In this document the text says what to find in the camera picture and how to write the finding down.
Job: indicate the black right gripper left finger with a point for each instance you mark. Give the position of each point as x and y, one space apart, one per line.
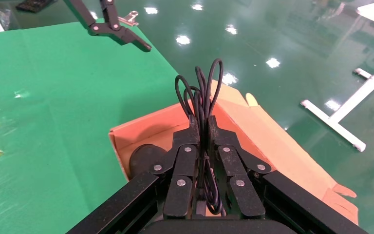
182 168

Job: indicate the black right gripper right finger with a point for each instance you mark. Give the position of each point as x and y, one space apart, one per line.
232 168

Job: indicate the silver binder clip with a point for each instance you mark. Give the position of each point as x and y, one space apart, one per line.
129 18

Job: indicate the black flat object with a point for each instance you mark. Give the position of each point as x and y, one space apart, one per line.
33 5

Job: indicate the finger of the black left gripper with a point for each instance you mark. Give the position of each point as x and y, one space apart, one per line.
114 19

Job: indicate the white metal stand base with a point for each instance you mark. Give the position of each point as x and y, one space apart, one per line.
335 124

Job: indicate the green table cloth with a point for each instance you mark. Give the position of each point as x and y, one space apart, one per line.
61 97

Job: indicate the open brown cardboard box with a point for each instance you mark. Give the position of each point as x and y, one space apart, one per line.
271 139

